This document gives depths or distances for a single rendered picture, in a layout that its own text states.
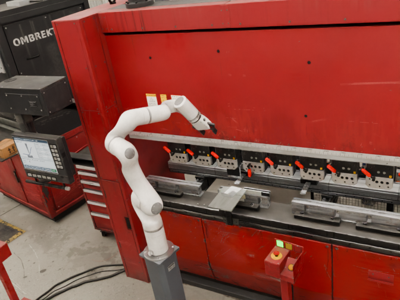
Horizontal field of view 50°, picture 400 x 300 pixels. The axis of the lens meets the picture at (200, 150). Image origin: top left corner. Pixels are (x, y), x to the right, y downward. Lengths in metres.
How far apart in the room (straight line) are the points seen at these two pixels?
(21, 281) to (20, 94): 2.09
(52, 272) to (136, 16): 2.64
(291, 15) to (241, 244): 1.68
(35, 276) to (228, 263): 1.99
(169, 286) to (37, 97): 1.47
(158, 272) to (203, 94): 1.17
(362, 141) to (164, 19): 1.41
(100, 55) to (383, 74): 1.83
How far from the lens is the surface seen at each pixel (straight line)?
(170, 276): 2.77
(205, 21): 2.70
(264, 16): 2.55
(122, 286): 4.10
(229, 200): 3.04
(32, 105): 3.10
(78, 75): 3.19
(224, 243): 3.37
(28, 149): 3.33
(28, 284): 4.53
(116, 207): 3.62
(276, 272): 2.89
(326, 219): 2.98
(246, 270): 3.46
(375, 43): 2.46
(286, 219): 3.04
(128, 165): 2.27
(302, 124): 2.70
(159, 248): 2.65
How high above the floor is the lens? 2.70
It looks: 27 degrees down
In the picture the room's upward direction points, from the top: 9 degrees counter-clockwise
